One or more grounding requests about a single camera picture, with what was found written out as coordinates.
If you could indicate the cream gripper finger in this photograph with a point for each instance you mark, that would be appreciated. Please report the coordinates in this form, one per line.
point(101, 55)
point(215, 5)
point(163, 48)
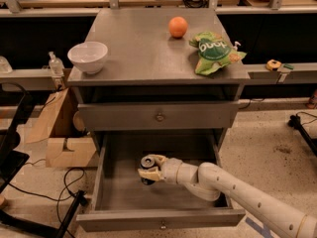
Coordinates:
point(156, 160)
point(150, 175)

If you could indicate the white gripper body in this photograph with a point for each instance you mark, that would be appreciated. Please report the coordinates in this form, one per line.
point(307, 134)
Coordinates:
point(170, 171)

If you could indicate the blue pepsi can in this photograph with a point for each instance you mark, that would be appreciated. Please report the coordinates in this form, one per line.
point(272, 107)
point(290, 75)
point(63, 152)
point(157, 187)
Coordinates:
point(144, 165)

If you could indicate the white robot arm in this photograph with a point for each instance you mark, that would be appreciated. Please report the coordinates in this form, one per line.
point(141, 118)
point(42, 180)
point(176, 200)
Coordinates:
point(208, 180)

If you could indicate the open grey drawer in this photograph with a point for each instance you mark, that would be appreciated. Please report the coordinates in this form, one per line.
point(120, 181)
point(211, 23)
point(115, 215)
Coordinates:
point(120, 201)

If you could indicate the closed upper grey drawer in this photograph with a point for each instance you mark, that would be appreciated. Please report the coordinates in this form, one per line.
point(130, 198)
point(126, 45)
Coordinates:
point(158, 115)

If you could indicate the grey drawer cabinet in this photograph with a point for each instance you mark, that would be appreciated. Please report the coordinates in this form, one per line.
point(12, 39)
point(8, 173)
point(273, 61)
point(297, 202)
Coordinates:
point(146, 64)

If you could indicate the cardboard box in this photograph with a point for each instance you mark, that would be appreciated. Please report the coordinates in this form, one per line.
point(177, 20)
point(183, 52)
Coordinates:
point(66, 146)

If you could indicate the green chip bag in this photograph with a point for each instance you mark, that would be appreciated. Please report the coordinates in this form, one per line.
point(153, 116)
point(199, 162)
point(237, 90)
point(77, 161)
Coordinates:
point(214, 52)

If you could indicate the white bowl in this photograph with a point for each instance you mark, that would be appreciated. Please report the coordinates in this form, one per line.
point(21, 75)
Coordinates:
point(88, 57)

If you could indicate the orange fruit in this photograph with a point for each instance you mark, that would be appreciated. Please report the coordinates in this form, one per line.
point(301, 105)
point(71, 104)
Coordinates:
point(177, 27)

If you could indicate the small pump bottle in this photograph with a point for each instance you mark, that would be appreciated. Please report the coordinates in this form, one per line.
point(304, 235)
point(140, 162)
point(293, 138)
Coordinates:
point(236, 45)

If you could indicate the clear sanitizer bottle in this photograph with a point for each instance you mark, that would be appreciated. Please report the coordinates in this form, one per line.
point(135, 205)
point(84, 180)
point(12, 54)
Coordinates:
point(56, 64)

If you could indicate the black stand frame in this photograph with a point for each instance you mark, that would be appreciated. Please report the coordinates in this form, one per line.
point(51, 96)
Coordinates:
point(11, 161)

